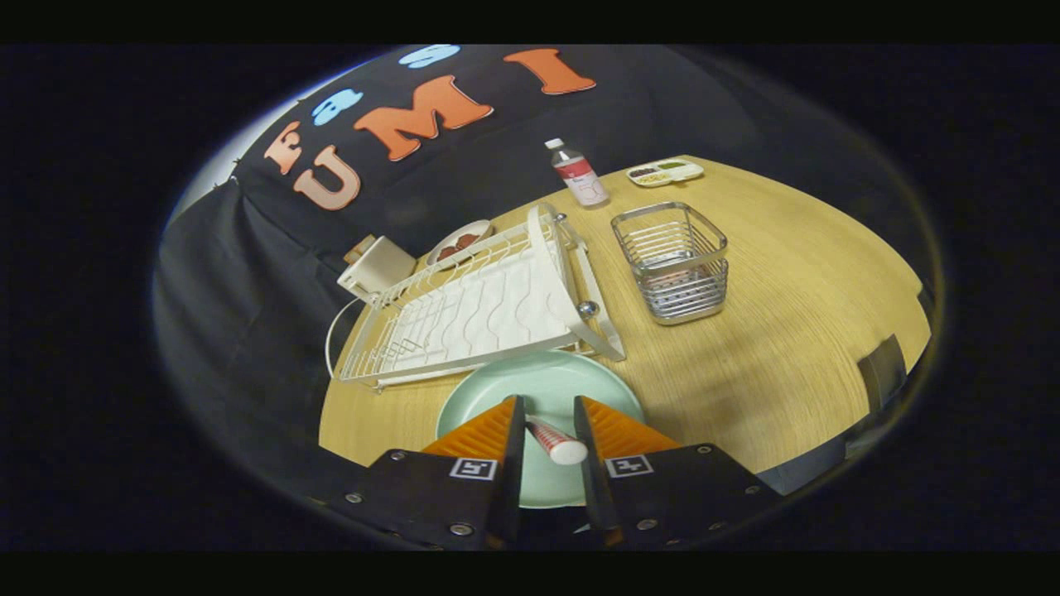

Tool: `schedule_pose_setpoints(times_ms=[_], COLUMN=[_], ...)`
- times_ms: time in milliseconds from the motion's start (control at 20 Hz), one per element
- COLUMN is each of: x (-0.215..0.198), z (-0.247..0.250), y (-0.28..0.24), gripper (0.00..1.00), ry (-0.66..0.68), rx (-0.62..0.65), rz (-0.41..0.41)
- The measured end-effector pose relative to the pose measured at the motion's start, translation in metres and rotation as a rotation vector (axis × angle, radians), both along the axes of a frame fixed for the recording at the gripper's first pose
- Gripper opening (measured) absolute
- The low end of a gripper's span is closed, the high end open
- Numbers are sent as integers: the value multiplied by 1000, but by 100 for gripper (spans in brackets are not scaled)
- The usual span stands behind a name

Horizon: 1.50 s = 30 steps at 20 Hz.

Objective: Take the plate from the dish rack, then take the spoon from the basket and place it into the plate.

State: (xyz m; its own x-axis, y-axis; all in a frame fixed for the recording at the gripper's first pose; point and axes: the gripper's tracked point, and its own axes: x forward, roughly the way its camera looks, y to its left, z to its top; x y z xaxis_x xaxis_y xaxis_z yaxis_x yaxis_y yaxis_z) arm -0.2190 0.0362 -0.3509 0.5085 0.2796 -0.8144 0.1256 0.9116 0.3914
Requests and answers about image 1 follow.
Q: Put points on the brown toast bread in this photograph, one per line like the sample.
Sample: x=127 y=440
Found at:
x=360 y=248

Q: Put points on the white compartment snack tray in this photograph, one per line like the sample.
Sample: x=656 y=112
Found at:
x=662 y=172

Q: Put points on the clear plastic bottle red label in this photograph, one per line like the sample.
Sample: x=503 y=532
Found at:
x=580 y=178

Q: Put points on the small dish with food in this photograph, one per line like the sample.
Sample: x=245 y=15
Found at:
x=460 y=242

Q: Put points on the white toaster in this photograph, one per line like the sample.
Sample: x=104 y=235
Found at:
x=383 y=266

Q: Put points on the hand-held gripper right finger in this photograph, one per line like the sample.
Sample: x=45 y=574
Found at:
x=600 y=497

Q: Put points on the dark grey furniture piece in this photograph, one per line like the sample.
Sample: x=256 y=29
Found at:
x=882 y=372

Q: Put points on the mint green plate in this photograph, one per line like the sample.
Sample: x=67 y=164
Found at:
x=546 y=385

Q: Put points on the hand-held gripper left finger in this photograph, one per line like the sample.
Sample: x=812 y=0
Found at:
x=509 y=488

